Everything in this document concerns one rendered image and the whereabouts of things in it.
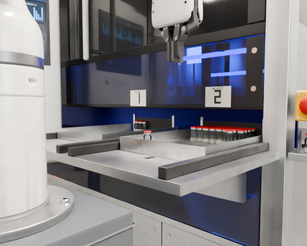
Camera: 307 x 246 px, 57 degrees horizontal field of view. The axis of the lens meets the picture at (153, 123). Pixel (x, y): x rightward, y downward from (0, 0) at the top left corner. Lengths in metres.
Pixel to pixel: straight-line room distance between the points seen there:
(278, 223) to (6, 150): 0.67
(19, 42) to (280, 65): 0.60
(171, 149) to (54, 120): 0.84
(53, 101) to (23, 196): 1.02
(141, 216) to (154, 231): 0.08
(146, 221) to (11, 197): 0.81
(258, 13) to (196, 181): 0.51
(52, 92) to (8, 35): 1.02
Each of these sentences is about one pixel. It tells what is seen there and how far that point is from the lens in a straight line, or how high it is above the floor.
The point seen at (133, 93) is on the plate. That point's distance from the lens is 1.09.
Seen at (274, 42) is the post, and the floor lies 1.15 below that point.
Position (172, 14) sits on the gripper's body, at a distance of 0.59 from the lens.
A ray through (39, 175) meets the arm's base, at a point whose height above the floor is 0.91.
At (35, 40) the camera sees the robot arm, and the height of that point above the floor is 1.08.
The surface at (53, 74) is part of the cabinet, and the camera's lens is 1.38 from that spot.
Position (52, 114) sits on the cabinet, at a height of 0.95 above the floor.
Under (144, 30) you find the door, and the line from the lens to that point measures 1.09.
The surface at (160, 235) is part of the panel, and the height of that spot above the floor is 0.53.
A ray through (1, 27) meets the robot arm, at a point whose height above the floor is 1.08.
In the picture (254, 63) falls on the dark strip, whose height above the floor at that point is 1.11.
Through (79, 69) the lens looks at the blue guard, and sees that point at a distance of 1.40.
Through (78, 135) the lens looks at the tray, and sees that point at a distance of 0.91.
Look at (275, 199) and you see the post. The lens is 0.82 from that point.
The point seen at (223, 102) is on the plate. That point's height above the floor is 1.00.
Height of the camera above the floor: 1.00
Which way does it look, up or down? 4 degrees down
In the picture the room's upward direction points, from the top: straight up
